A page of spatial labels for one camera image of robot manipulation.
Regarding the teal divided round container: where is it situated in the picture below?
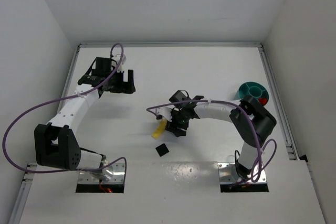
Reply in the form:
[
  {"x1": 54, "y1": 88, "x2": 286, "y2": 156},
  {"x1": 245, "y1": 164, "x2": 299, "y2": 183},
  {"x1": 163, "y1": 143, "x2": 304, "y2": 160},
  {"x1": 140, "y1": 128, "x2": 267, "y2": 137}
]
[{"x1": 234, "y1": 82, "x2": 269, "y2": 101}]

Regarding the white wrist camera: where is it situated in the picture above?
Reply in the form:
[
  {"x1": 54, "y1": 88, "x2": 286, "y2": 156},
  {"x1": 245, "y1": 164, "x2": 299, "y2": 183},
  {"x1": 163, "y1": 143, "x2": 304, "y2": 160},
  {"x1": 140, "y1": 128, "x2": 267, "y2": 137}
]
[
  {"x1": 155, "y1": 106, "x2": 172, "y2": 122},
  {"x1": 111, "y1": 54, "x2": 127, "y2": 73}
]

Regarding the metal base plate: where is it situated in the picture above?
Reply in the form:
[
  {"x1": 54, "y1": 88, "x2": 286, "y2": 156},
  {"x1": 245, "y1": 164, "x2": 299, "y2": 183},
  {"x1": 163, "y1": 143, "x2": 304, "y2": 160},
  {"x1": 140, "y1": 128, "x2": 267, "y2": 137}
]
[
  {"x1": 217, "y1": 163, "x2": 259, "y2": 185},
  {"x1": 78, "y1": 160, "x2": 126, "y2": 185}
]

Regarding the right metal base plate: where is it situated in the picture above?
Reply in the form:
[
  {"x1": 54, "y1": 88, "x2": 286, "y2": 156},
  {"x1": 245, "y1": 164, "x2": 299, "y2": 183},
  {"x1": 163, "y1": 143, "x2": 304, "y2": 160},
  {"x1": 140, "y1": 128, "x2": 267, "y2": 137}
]
[{"x1": 217, "y1": 163, "x2": 259, "y2": 185}]

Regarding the red long lego brick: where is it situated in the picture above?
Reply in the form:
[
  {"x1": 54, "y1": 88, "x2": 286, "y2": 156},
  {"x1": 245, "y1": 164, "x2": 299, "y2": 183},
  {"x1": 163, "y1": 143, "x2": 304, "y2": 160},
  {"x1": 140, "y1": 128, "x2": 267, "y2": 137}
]
[{"x1": 258, "y1": 98, "x2": 268, "y2": 106}]

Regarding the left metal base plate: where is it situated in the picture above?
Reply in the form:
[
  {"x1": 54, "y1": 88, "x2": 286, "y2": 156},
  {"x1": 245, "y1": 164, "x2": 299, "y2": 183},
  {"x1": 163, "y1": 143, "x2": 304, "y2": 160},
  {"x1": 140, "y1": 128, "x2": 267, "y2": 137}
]
[{"x1": 78, "y1": 160, "x2": 126, "y2": 185}]

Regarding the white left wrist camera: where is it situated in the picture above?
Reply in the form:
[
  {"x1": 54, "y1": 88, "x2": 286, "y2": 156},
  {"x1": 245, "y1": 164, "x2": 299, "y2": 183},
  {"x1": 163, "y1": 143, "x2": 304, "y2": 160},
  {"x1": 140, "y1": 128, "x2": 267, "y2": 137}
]
[{"x1": 111, "y1": 54, "x2": 127, "y2": 73}]

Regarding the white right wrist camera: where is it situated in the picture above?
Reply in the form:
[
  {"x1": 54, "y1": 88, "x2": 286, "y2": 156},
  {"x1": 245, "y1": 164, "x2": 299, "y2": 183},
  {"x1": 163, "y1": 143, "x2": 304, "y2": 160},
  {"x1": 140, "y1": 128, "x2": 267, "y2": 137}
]
[{"x1": 155, "y1": 106, "x2": 172, "y2": 122}]

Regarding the black square lego plate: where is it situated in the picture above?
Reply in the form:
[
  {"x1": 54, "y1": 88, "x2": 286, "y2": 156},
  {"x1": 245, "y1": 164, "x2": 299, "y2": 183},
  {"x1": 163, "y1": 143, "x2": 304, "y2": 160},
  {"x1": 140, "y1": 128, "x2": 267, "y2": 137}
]
[{"x1": 155, "y1": 143, "x2": 170, "y2": 157}]

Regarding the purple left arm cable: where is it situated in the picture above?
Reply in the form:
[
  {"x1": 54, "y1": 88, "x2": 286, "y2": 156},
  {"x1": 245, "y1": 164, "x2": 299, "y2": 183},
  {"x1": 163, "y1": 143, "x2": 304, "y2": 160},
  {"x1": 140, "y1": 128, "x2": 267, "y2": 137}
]
[{"x1": 2, "y1": 42, "x2": 128, "y2": 174}]

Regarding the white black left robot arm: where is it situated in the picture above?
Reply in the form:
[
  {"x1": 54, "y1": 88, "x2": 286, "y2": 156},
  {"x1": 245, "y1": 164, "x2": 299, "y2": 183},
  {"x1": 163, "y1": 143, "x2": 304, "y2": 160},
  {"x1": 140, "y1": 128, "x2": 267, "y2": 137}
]
[{"x1": 34, "y1": 55, "x2": 135, "y2": 180}]

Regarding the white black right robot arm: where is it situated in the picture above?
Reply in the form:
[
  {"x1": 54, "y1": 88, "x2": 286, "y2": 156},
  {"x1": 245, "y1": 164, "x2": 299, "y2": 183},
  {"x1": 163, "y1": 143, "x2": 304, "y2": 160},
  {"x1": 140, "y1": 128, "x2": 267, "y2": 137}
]
[{"x1": 157, "y1": 90, "x2": 277, "y2": 179}]

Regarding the yellow long lego plate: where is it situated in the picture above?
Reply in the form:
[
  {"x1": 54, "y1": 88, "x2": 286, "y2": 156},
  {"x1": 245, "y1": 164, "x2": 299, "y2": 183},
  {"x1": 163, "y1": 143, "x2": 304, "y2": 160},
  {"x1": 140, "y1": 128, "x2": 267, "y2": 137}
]
[{"x1": 151, "y1": 119, "x2": 167, "y2": 140}]

